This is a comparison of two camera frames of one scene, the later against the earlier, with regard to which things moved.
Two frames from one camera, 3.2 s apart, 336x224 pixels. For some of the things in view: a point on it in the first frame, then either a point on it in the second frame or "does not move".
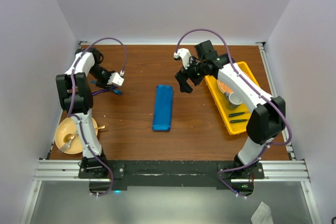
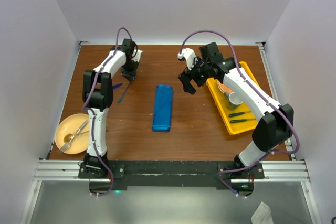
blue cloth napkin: [163, 108] does not move
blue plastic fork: [118, 92] -> [124, 93]
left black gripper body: [103, 77] -> [129, 70]
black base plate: [104, 176] does not move
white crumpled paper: [262, 215] does not move
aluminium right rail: [270, 75] does not move
